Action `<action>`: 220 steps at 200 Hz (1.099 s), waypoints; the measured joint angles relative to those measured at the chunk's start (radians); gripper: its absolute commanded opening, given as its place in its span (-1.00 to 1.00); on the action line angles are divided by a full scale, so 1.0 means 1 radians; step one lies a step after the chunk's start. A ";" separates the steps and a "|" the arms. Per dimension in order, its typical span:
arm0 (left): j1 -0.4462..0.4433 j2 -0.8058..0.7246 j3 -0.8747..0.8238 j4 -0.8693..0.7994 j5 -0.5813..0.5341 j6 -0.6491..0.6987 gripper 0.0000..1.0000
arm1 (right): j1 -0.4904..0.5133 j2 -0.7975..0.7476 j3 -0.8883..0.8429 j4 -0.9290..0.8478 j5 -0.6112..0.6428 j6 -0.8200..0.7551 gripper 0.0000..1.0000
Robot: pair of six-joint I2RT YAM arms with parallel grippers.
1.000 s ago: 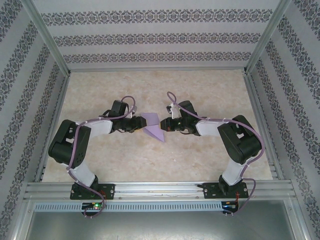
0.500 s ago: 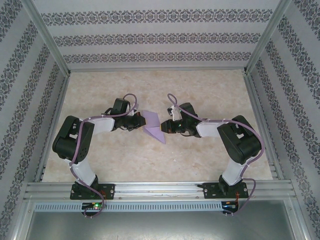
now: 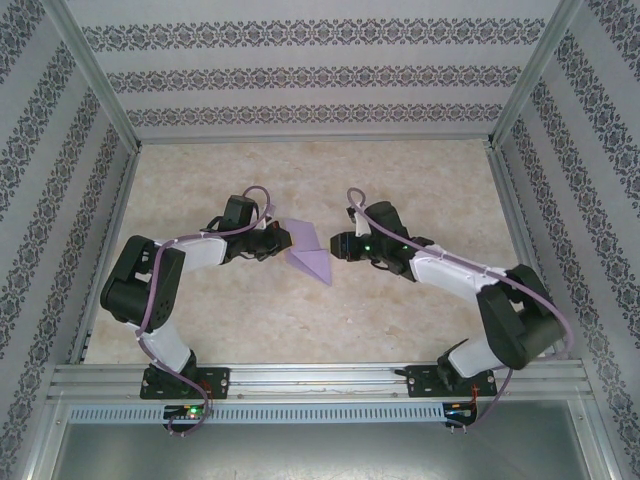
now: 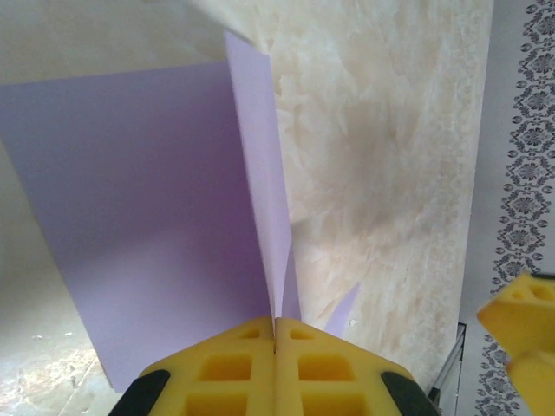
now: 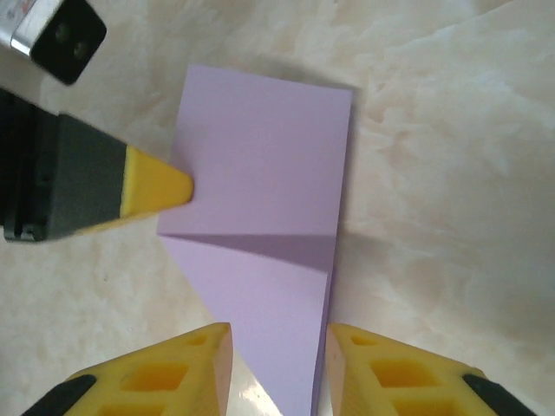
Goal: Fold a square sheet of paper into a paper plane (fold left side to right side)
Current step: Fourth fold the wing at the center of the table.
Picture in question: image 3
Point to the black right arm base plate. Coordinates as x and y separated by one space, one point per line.
420 382

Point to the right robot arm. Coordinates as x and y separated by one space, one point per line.
520 330

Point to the aluminium mounting rail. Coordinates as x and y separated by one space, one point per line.
320 380

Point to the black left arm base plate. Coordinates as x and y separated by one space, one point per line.
220 382

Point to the aluminium frame post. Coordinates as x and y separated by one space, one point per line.
530 75
42 440
597 440
97 75

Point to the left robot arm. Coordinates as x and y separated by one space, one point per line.
125 295

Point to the aluminium table edge rail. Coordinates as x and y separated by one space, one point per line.
525 250
315 139
109 250

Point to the grey metal base panel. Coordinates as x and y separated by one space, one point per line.
320 450

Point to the purple paper sheet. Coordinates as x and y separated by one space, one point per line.
312 262

